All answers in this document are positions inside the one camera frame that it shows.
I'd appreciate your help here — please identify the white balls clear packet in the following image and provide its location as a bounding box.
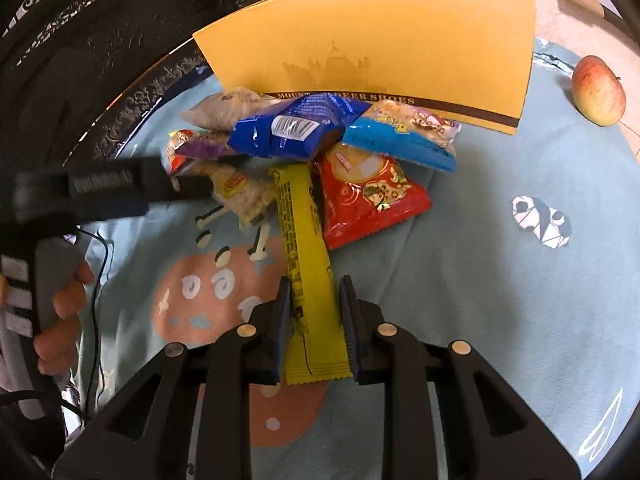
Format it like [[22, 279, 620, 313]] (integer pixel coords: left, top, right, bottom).
[[179, 86, 288, 131]]

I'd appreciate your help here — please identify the printed light blue cloth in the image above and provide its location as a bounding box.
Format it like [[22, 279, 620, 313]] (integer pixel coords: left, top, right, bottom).
[[75, 35, 640, 480]]

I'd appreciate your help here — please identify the light blue cartoon packet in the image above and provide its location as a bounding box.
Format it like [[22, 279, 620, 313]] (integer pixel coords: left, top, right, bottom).
[[341, 100, 463, 174]]

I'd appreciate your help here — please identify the person's left hand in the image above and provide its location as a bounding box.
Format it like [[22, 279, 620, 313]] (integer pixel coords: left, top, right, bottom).
[[32, 260, 97, 377]]

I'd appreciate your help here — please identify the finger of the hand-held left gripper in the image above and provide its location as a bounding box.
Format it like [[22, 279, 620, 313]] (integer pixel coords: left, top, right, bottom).
[[65, 156, 215, 222]]

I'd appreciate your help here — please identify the carved black table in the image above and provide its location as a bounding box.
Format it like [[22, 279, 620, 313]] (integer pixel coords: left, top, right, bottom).
[[0, 0, 301, 183]]

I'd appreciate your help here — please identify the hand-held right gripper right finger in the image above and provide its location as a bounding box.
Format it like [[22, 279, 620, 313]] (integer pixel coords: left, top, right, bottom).
[[339, 275, 582, 480]]

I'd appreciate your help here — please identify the black cable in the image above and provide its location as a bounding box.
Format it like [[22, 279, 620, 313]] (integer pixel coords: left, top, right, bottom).
[[60, 229, 115, 423]]

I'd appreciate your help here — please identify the yellow cardboard shoe box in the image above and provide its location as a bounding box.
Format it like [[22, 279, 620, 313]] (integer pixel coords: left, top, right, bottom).
[[192, 0, 538, 136]]

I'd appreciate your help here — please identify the red yellow apple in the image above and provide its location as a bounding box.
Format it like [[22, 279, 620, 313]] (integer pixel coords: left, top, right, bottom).
[[571, 55, 628, 127]]

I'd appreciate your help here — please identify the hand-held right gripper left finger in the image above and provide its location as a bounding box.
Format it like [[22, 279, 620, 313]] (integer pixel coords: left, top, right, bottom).
[[52, 275, 293, 480]]

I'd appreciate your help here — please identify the purple snack packet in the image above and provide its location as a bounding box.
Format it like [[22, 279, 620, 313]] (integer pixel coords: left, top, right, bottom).
[[164, 129, 246, 176]]

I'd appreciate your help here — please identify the red snack packet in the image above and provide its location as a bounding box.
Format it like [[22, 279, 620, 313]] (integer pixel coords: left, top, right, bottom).
[[317, 141, 433, 251]]

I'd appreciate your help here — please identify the clear packet yellow red label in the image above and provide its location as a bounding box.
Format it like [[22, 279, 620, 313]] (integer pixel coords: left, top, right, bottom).
[[200, 159, 281, 233]]

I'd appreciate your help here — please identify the yellow bar snack packet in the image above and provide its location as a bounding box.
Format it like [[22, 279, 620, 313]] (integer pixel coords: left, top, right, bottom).
[[270, 165, 351, 387]]

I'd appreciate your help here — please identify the dark blue snack packet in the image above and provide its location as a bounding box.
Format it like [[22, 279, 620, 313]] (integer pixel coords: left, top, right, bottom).
[[229, 94, 373, 162]]

